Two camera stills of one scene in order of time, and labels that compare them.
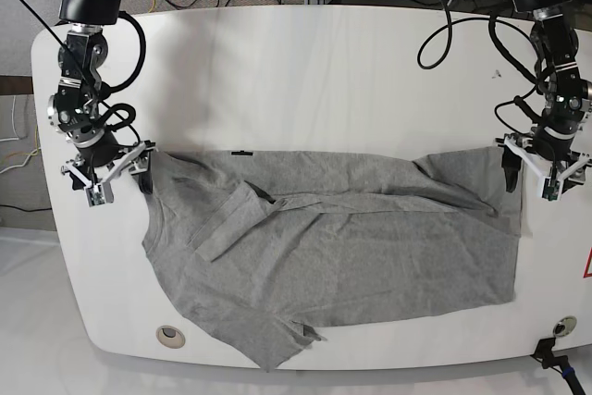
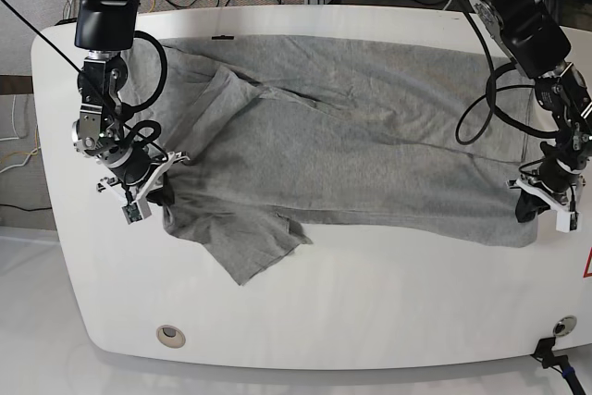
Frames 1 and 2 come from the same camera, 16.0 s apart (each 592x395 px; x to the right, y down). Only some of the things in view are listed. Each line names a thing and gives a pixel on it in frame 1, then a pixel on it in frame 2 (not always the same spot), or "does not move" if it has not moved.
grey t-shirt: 261,245 to 423,139
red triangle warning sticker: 587,272 does not move
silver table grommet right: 564,326 does not move
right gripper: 549,150 to 550,183
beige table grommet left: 170,337 does not move
